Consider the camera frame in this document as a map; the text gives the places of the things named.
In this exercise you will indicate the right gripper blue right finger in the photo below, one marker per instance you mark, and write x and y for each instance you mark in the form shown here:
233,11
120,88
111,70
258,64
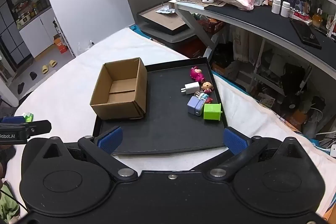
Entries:
242,150

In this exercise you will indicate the brown-haired doll figurine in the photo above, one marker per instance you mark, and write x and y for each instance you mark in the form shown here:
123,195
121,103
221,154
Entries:
207,87

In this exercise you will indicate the white cabinet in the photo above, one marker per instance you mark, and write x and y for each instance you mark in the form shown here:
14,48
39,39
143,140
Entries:
36,23

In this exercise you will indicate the magenta toy figurine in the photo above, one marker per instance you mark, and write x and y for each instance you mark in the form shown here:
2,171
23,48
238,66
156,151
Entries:
196,74

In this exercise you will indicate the black slipper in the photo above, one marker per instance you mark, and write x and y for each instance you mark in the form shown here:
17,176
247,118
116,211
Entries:
33,75
20,88

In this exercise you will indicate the white pill bottle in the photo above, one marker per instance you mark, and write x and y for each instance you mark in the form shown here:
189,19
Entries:
285,9
276,6

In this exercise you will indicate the lavender charger cube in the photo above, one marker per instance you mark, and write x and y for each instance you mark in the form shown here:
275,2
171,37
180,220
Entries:
195,106

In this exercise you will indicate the black shallow tray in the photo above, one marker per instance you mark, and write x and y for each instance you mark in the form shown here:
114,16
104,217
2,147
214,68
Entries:
167,126

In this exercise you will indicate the black framed brown board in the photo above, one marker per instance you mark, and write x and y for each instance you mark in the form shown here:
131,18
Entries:
164,19

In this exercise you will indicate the black desk mat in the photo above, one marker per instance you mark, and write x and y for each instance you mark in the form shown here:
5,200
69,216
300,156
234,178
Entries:
263,18

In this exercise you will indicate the small red blue figurine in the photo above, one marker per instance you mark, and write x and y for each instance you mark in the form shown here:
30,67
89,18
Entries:
203,96

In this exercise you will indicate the green plastic charger cube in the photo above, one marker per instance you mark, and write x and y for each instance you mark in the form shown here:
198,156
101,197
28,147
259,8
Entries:
212,111

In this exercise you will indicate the black smartphone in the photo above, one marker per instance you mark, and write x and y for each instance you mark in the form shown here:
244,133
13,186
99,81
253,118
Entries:
305,34

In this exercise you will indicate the yellow slipper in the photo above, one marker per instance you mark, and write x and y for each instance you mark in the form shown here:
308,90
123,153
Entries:
53,63
45,69

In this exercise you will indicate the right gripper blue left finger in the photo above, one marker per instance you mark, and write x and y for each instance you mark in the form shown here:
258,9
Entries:
99,151

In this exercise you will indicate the white usb wall charger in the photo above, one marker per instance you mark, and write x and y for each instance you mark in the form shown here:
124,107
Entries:
190,88

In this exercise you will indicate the brown cardboard box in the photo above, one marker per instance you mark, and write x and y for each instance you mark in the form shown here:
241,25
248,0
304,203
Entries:
120,91

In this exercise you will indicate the orange cardboard box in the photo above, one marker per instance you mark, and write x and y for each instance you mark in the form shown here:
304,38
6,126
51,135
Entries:
58,41

